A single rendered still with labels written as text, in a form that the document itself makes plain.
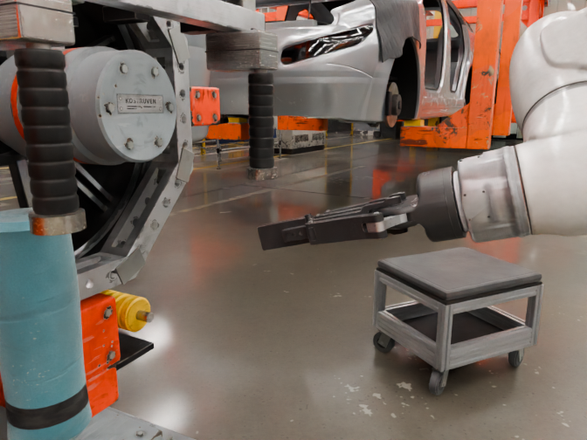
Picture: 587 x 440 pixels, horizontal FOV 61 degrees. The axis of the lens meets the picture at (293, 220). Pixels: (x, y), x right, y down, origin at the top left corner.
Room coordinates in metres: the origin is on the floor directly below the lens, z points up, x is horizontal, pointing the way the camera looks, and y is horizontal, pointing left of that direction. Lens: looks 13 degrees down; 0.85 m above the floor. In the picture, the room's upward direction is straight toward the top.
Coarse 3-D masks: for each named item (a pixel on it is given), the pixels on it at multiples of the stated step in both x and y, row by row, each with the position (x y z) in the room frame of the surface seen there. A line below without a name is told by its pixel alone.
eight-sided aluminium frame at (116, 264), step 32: (160, 32) 0.84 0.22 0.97; (160, 64) 0.89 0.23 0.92; (160, 160) 0.88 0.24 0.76; (192, 160) 0.89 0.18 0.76; (160, 192) 0.82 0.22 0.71; (128, 224) 0.80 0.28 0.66; (160, 224) 0.81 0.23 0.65; (96, 256) 0.75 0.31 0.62; (128, 256) 0.74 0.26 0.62; (96, 288) 0.69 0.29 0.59
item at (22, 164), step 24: (96, 24) 0.89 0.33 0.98; (120, 24) 0.87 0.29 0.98; (120, 48) 0.89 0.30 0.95; (0, 144) 0.73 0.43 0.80; (24, 168) 0.72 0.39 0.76; (96, 168) 0.92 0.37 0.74; (120, 168) 0.90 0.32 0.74; (24, 192) 0.71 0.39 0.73; (96, 192) 0.84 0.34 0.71; (120, 192) 0.86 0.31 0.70; (96, 216) 0.84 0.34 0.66; (72, 240) 0.79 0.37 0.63; (96, 240) 0.80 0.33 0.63
